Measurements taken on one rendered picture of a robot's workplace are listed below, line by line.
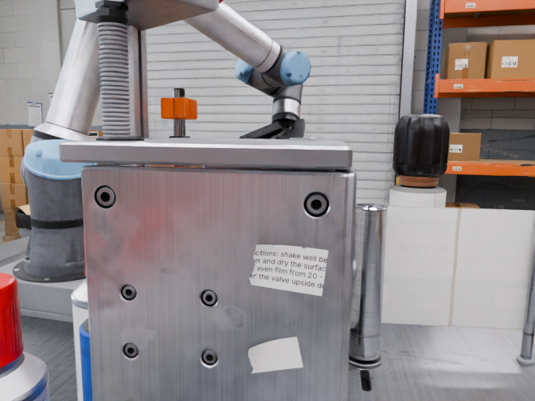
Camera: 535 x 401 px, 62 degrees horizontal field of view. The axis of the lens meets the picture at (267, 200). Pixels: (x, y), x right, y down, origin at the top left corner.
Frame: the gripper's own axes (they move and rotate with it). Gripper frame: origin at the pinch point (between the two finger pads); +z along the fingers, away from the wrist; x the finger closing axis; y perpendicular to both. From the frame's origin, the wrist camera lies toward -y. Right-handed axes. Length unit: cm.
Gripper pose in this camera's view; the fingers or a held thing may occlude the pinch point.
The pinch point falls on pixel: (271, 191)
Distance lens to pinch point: 108.8
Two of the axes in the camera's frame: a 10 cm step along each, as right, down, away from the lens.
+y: 9.9, 0.4, -1.4
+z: -0.9, 9.3, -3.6
